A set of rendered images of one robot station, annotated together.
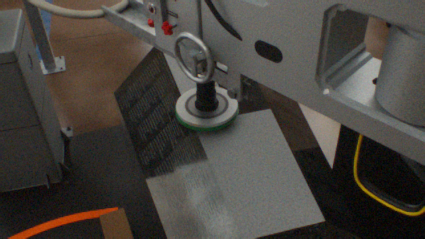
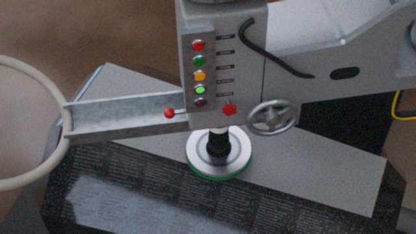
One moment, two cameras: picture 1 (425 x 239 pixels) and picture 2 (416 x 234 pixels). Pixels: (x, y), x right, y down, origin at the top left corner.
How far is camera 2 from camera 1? 123 cm
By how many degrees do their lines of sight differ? 38
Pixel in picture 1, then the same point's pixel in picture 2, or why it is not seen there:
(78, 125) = not seen: outside the picture
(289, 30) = (370, 49)
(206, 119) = (239, 159)
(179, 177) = (250, 223)
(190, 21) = (251, 90)
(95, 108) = not seen: outside the picture
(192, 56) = (278, 116)
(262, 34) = (340, 64)
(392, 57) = not seen: outside the picture
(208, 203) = (308, 218)
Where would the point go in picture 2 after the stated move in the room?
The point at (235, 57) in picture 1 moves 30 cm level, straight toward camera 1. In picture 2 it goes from (304, 93) to (403, 149)
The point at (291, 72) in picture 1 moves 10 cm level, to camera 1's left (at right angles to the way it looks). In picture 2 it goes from (367, 77) to (350, 100)
